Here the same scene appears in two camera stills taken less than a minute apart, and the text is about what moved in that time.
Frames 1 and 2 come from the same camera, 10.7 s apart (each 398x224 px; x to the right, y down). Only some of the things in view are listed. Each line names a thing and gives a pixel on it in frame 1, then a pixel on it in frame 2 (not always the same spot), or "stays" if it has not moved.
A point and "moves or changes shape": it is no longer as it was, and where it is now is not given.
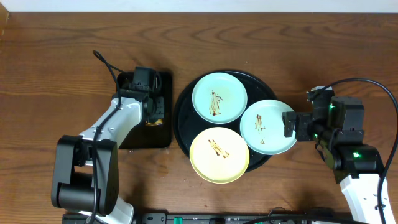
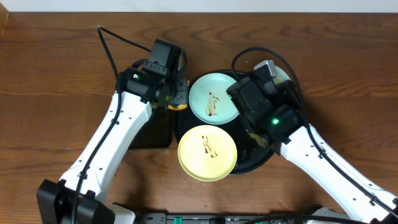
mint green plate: [262, 127] moves or changes shape
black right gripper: [304, 120] to [287, 91]
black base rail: [215, 218] stays
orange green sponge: [158, 122] to [176, 106]
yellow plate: [219, 155] moves or changes shape
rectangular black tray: [146, 135] stays
